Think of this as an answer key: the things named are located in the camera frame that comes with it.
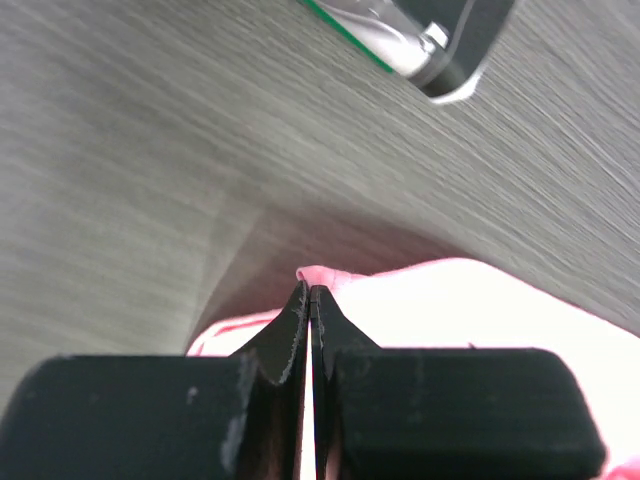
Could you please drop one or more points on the pink t shirt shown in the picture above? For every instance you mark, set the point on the pink t shirt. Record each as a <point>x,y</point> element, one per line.
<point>461,302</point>

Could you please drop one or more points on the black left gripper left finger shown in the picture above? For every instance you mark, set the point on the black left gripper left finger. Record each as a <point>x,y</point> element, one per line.
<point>165,417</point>

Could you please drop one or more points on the folded white printed t shirt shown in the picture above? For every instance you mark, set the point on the folded white printed t shirt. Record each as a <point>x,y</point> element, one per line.
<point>440,47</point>

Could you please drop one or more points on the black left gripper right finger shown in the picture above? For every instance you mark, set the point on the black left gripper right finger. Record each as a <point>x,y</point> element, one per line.
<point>443,413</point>

